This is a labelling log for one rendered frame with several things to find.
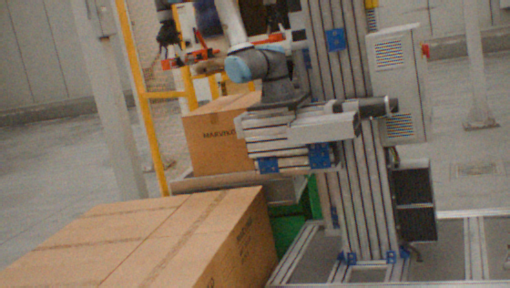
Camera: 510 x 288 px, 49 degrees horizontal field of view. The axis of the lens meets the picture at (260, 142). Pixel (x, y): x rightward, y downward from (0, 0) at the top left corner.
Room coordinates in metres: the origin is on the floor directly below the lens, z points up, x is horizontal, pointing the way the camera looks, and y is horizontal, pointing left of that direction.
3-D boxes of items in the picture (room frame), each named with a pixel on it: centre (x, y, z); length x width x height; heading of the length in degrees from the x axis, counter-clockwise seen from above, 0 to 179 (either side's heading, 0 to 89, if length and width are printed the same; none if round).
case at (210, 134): (3.26, 0.11, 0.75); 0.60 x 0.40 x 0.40; 160
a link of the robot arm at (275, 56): (2.33, -0.11, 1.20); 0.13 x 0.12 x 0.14; 126
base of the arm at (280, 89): (2.34, -0.11, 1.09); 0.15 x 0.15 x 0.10
